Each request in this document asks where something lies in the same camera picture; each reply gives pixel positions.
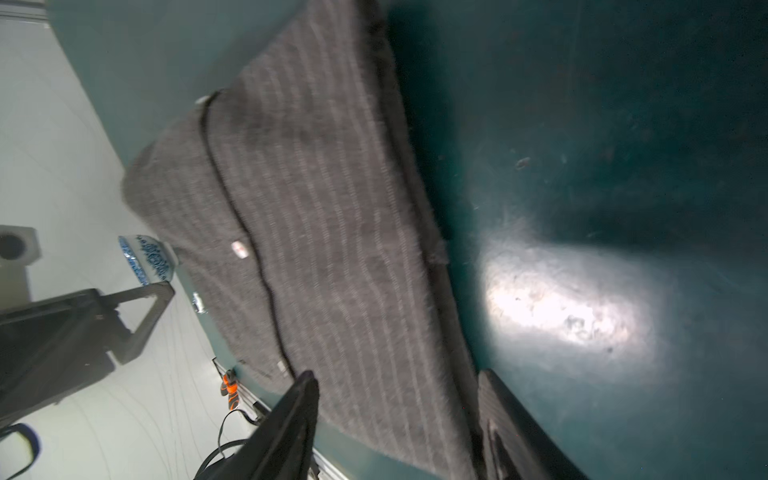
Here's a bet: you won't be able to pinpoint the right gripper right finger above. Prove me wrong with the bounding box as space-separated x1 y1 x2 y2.
478 369 587 480

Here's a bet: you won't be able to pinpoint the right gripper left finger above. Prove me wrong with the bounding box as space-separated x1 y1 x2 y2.
195 370 320 480

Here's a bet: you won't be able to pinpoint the dark grey pinstripe shirt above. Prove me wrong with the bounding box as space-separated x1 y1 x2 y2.
122 1 476 479

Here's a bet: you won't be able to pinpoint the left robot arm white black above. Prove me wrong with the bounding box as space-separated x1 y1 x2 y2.
1 282 175 427

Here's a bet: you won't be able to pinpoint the orange black pliers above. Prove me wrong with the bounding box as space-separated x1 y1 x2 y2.
220 370 240 411

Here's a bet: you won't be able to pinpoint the small metal clamp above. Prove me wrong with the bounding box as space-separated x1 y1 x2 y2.
192 292 207 314

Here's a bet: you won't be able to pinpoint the blue white ceramic bowl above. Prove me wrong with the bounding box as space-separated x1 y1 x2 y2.
118 234 179 286

